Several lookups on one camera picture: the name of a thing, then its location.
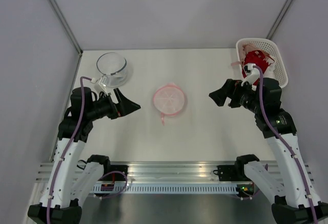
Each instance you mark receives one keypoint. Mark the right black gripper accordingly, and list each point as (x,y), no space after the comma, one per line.
(231,88)

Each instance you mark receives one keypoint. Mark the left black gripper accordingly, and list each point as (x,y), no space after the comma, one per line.
(124,106)

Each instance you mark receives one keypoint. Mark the pink mesh laundry bag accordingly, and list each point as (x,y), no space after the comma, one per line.
(169,100)

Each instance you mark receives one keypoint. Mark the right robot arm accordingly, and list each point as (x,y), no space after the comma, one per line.
(293,200)

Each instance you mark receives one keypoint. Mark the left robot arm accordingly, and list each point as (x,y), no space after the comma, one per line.
(66,193)

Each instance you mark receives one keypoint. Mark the blue-rimmed mesh laundry bag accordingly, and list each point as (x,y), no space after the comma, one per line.
(114,66)

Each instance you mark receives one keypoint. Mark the red bra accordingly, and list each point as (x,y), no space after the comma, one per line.
(263,60)

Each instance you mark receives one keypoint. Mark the pale pink garment in basket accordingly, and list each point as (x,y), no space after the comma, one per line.
(243,51)

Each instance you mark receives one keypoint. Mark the white plastic basket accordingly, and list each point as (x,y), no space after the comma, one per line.
(268,46)

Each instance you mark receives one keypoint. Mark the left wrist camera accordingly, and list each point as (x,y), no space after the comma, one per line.
(101,84)

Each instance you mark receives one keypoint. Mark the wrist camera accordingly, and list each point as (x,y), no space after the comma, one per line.
(101,84)
(253,73)

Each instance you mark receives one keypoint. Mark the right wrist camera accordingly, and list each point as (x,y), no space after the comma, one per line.
(253,73)

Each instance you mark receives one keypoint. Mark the white slotted cable duct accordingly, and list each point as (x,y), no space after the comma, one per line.
(181,189)

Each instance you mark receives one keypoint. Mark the aluminium mounting rail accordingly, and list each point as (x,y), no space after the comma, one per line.
(167,172)

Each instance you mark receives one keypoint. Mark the right aluminium frame post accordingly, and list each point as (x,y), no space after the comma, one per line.
(282,13)

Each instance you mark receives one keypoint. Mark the aluminium frame post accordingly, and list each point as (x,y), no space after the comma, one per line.
(282,13)
(63,22)

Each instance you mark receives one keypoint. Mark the left aluminium frame post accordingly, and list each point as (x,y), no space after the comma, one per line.
(63,22)

